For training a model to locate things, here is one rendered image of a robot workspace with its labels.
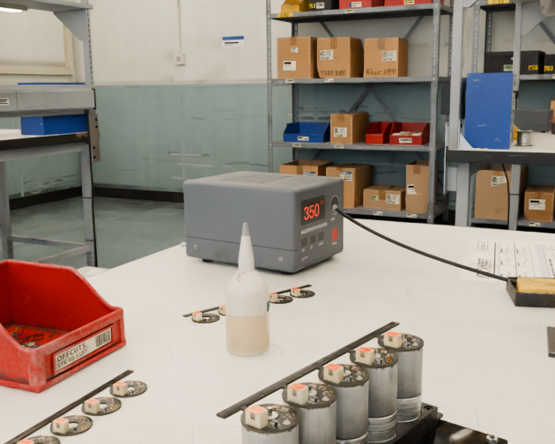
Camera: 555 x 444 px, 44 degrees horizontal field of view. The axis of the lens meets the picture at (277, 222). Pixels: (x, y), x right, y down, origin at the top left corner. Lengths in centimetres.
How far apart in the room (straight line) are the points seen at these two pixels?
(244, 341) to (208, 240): 28
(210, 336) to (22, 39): 571
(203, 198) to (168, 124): 520
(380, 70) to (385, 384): 439
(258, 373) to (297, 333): 9
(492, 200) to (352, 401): 420
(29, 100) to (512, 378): 290
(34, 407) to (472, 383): 29
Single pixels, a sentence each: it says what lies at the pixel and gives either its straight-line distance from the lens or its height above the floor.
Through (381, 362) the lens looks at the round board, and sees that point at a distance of 36.
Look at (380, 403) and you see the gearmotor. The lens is 36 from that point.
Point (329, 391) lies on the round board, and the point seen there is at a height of 81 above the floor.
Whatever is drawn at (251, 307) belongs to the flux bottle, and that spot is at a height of 79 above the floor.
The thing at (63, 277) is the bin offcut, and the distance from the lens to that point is 59.
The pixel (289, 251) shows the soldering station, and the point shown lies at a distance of 73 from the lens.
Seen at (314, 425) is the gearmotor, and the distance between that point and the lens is 32.
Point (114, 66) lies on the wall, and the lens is 633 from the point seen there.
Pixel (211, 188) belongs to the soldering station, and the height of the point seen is 84.
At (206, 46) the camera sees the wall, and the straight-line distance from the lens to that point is 578.
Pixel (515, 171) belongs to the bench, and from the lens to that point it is 361.
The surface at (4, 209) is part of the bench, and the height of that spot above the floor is 32.
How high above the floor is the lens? 95
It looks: 11 degrees down
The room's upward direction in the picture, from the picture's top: 1 degrees counter-clockwise
